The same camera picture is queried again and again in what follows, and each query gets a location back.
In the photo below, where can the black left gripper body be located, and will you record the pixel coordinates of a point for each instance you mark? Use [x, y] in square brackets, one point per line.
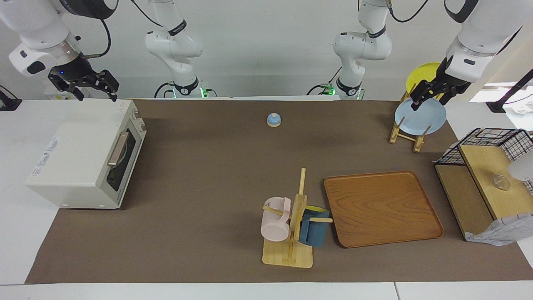
[447, 83]

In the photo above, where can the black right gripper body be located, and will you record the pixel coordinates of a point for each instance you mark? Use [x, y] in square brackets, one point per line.
[70, 73]

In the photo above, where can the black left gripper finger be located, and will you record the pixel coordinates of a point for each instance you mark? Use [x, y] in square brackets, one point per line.
[421, 95]
[448, 97]

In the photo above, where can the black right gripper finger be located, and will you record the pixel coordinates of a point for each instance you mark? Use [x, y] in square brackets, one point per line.
[109, 82]
[74, 89]

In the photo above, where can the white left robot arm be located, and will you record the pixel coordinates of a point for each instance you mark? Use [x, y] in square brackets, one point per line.
[362, 46]

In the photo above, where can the white toaster oven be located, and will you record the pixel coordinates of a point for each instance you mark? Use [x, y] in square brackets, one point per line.
[70, 150]

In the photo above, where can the yellow plate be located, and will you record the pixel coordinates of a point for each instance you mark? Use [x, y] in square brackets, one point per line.
[420, 77]

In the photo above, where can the light blue plate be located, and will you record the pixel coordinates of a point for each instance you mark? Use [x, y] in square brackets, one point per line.
[424, 121]

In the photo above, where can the wooden plate rack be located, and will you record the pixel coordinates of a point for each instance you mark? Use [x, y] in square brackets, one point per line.
[417, 143]

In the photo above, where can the black clamp stand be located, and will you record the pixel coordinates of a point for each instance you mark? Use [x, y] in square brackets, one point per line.
[10, 104]
[497, 106]

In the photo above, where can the clear glass cup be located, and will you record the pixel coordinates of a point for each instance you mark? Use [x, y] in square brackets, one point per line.
[501, 182]

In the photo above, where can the brown wooden tray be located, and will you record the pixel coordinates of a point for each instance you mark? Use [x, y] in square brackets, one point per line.
[374, 212]

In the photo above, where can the small blue bell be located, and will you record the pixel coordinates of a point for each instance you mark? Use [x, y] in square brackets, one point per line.
[273, 121]

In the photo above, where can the brown table mat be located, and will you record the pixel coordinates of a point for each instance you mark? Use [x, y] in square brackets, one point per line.
[200, 216]

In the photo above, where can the dark blue mug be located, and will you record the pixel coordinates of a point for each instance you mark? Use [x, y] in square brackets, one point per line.
[314, 233]

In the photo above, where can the pink mug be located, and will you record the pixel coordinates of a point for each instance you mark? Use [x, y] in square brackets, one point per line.
[275, 227]

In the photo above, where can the wooden mug tree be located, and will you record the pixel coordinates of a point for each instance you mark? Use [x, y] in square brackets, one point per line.
[287, 254]

